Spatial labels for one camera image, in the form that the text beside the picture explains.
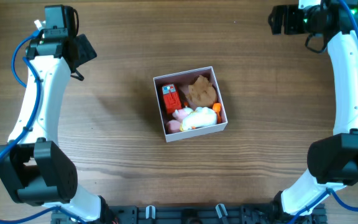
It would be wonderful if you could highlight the red toy truck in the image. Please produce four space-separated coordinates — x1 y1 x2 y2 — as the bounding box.
162 84 182 114

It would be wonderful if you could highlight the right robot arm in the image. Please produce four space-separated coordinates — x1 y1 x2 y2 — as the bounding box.
268 1 358 221

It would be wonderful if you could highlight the white cardboard box pink inside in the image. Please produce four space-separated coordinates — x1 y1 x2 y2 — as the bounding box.
153 67 228 142

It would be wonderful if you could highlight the white plush duck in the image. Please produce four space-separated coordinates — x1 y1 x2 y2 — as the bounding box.
180 103 221 132

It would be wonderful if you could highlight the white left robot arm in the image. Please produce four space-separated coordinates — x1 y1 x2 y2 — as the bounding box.
0 5 102 223

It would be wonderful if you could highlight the brown plush toy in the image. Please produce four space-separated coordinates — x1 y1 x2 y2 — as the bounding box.
186 75 218 107

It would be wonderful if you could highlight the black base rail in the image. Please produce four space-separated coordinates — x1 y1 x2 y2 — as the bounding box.
50 203 328 224

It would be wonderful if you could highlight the pink plush pig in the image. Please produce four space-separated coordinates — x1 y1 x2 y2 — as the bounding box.
166 107 193 134

